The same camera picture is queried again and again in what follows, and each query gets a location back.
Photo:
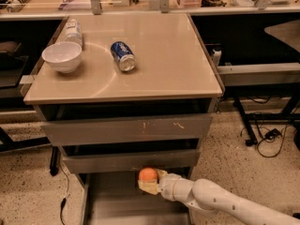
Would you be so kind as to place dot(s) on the black spring tool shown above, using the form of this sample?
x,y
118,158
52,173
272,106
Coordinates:
x,y
16,5

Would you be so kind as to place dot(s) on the white ceramic bowl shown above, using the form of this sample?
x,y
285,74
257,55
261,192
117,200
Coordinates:
x,y
63,57

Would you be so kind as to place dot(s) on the orange fruit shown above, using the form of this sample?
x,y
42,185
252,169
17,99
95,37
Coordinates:
x,y
148,175

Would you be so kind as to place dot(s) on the clear plastic water bottle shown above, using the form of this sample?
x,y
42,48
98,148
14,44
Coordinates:
x,y
73,32

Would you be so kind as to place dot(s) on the grey drawer cabinet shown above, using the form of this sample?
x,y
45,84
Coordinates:
x,y
172,76

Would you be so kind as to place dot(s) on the top grey drawer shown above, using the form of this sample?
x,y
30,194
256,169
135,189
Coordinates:
x,y
128,129

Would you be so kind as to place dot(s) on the middle grey drawer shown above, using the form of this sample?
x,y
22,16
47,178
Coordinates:
x,y
131,161

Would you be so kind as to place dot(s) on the bottom grey drawer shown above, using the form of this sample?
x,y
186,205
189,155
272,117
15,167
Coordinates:
x,y
113,198

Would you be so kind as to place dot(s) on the blue soda can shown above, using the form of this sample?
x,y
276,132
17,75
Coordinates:
x,y
123,56

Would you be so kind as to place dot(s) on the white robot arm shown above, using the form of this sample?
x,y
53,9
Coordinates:
x,y
206,197

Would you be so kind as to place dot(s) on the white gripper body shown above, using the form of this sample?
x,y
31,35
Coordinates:
x,y
168,185

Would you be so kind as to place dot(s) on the grey drawer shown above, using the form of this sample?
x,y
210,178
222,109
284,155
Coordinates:
x,y
113,198
131,161
128,129

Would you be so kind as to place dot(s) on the black desk leg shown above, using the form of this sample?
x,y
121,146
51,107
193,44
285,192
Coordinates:
x,y
252,140

